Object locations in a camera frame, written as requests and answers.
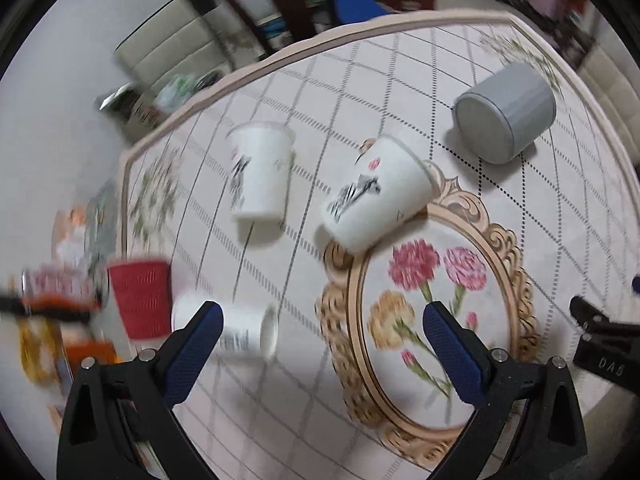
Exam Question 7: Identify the white padded chair left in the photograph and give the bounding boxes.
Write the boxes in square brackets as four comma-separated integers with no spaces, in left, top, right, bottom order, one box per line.
[115,0,262,96]

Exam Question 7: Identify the blue weight bench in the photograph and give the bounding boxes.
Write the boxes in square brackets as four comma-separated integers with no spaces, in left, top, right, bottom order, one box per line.
[334,0,390,25]

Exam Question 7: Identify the white padded chair right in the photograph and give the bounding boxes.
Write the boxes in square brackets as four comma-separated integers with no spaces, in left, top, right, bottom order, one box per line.
[578,46,639,166]

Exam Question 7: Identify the black bottle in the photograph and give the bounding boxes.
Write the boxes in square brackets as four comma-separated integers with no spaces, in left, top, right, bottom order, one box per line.
[0,295,91,324]

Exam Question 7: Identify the white calligraphy cup far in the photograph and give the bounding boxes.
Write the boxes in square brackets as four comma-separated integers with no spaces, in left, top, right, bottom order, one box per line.
[227,122,295,222]

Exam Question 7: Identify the glass ashtray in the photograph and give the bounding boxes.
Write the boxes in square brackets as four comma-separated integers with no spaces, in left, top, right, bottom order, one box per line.
[85,180,118,270]

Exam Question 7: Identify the orange labelled drink bottle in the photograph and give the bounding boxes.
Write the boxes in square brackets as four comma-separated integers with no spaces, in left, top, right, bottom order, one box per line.
[22,266,102,311]

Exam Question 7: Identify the orange box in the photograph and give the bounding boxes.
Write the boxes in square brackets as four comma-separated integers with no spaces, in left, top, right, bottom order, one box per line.
[64,340,120,370]

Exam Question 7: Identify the silver lidded trash bin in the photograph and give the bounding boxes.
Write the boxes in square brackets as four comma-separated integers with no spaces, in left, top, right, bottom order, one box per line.
[96,82,168,145]

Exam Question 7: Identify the white bird print paper cup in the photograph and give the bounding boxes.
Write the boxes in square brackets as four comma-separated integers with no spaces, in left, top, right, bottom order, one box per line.
[321,136,436,255]

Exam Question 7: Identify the yellow plastic bag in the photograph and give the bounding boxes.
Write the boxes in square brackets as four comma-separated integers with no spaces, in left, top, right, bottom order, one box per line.
[17,320,63,386]

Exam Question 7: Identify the white calligraphy cup near red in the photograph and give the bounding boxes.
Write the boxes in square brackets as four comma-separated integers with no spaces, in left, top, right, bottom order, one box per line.
[171,290,279,362]

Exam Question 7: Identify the floral diamond pattern tablecloth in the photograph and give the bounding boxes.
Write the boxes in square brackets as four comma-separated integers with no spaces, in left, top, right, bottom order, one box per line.
[116,10,639,479]

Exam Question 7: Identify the grey cylindrical tin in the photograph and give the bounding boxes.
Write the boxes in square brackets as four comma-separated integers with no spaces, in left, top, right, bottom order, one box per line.
[452,63,556,165]

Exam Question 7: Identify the white padded chair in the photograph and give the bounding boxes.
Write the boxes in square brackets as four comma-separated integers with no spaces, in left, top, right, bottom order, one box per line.
[578,46,639,166]
[115,0,262,96]

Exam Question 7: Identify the red ribbed paper cup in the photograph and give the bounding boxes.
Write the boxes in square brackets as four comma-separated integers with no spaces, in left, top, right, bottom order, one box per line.
[107,258,172,340]

